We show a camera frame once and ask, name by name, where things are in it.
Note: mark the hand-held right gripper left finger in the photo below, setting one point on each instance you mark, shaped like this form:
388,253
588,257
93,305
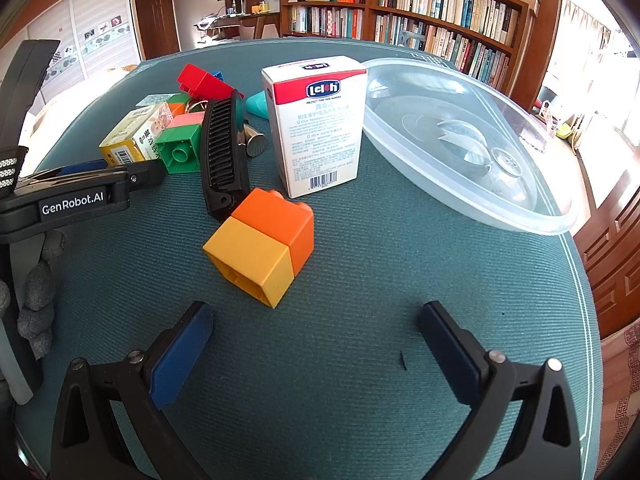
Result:
182,355

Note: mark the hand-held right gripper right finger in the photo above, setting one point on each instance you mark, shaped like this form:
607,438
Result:
450,355

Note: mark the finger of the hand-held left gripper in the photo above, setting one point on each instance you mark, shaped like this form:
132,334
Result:
145,176
85,166

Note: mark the yellow green carton box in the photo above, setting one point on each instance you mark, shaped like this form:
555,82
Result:
132,135

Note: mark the black comb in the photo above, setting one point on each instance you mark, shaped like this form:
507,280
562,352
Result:
222,160

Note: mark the red toy block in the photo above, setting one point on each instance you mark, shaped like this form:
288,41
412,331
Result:
200,80

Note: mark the black and silver bottle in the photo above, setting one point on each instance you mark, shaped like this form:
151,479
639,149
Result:
252,142

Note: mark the yellow toy block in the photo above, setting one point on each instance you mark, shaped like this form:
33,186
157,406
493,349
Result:
250,260

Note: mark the white box with red label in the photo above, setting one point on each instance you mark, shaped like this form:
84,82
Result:
320,125

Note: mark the clear plastic basin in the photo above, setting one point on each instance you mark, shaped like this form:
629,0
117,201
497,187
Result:
450,125

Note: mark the teal cloth desktop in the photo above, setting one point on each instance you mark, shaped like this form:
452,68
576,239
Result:
375,285

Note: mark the person's left hand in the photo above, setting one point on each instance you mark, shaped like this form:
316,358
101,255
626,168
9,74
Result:
37,285

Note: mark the green toy block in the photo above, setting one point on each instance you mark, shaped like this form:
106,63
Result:
177,147

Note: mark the white bedding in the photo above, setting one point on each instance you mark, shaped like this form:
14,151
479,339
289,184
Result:
65,100

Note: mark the small orange toy block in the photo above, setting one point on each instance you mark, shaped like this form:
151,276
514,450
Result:
175,108

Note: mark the blue toy block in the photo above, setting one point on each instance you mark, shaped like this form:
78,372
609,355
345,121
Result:
217,76

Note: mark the white sliding wardrobe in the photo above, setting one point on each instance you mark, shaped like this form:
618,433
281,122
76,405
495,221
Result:
95,35

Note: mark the teal plastic object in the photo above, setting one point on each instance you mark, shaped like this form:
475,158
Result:
257,105

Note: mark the brown wooden door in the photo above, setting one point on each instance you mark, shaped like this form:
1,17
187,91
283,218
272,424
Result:
157,20

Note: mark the carved wooden door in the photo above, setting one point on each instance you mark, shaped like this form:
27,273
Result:
612,260

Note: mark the large wooden bookshelf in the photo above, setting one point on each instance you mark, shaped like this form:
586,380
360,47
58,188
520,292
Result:
370,5

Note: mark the rows of books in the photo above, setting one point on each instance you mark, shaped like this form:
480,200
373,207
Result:
440,5

